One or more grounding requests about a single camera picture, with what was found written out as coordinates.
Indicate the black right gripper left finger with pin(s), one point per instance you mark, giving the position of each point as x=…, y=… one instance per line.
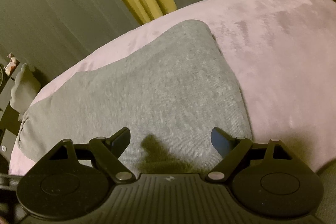
x=106, y=152

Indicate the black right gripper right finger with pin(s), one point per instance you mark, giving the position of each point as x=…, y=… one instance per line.
x=232, y=151

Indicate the dark bedside cabinet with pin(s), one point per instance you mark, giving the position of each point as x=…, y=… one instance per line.
x=10, y=123

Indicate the white cloth on furniture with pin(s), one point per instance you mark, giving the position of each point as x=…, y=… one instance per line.
x=24, y=91

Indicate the pink bed blanket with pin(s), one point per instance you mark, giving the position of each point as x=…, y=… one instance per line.
x=282, y=53

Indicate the round black fan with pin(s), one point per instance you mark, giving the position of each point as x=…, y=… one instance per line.
x=2, y=75

